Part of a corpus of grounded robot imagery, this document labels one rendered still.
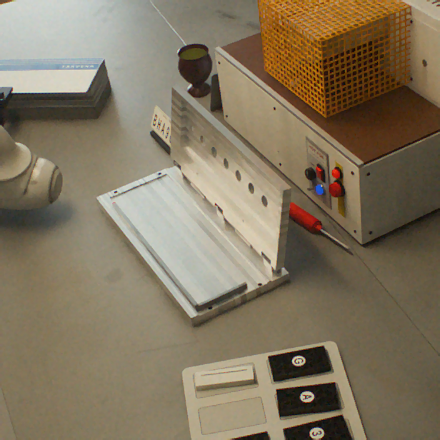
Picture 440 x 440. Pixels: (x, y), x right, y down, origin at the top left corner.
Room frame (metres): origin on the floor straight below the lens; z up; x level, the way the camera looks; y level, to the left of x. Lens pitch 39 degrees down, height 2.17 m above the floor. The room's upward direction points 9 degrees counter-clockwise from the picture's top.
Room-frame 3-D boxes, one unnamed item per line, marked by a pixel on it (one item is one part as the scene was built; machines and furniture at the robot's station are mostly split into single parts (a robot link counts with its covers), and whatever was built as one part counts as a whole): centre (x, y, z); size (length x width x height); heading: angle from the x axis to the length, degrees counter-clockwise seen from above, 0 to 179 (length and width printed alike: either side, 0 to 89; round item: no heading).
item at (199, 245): (1.53, 0.08, 0.92); 0.44 x 0.21 x 0.04; 23
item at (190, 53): (2.09, 0.01, 0.96); 0.09 x 0.09 x 0.11
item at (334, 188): (1.48, -0.22, 1.01); 0.03 x 0.02 x 0.03; 23
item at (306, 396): (1.06, -0.09, 0.92); 0.10 x 0.05 x 0.01; 88
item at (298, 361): (1.14, -0.09, 0.92); 0.10 x 0.05 x 0.01; 93
